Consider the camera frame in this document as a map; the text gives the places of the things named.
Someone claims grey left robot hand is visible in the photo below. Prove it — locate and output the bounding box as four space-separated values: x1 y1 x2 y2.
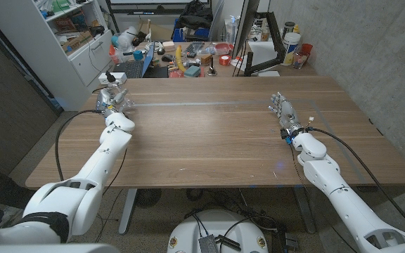
96 86 133 119

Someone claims small black stand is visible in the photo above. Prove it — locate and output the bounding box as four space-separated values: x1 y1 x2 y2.
207 57 219 77

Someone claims black round fan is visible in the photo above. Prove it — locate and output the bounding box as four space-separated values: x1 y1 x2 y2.
134 188 162 209

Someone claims yellow banana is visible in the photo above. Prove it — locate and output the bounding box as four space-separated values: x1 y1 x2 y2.
174 44 188 74

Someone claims black calculator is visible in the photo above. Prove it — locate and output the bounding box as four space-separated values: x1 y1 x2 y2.
186 41 205 59

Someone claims white power adapter box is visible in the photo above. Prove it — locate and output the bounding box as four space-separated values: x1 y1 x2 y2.
98 72 129 86

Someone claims grey table leg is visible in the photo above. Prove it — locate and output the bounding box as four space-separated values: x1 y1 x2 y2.
118 188 139 235
292 186 316 235

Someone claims white robot torso base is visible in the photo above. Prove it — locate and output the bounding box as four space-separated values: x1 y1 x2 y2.
166 209 269 253

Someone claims blue bin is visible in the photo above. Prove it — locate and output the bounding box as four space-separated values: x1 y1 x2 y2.
172 18 210 43

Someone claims red bowl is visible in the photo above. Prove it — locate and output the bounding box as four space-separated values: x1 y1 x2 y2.
214 42 234 56

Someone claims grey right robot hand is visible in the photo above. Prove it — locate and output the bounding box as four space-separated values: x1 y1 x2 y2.
268 91 305 140

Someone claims black backpack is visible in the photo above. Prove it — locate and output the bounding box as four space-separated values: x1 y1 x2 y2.
174 0 214 31

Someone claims grey heat sink module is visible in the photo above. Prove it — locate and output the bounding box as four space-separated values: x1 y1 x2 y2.
198 234 219 253

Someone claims clear spray bottle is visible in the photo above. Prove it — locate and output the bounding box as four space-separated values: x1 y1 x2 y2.
225 15 240 45

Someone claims white shelf cabinet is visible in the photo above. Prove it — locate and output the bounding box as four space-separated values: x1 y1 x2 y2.
0 0 115 112

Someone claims teal box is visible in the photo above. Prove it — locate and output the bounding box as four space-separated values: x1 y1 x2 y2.
184 65 202 78

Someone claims white person shoe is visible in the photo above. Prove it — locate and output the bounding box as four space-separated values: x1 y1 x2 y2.
0 207 26 229

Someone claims black-lid jar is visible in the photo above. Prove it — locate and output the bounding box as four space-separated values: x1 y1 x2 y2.
282 21 296 38

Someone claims white paper sheet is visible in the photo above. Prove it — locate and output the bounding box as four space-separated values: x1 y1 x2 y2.
236 41 281 67

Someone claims clear plastic bag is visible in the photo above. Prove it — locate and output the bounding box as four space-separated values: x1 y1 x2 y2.
116 26 139 53

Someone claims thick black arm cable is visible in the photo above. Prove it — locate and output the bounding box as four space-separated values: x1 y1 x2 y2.
54 108 105 182
306 126 405 240

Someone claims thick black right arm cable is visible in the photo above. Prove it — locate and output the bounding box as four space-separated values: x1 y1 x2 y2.
306 126 405 240

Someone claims white canister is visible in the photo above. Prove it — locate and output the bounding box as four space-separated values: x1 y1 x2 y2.
281 32 302 67

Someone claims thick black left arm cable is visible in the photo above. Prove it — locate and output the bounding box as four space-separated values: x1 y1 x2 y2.
54 108 105 182

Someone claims cardboard box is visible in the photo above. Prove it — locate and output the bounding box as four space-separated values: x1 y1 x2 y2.
60 30 94 53

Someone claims open laptop blue screen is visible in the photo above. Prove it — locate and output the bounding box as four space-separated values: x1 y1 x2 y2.
112 42 170 79

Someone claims black computer monitor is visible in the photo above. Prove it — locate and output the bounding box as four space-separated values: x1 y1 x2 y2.
231 0 262 59

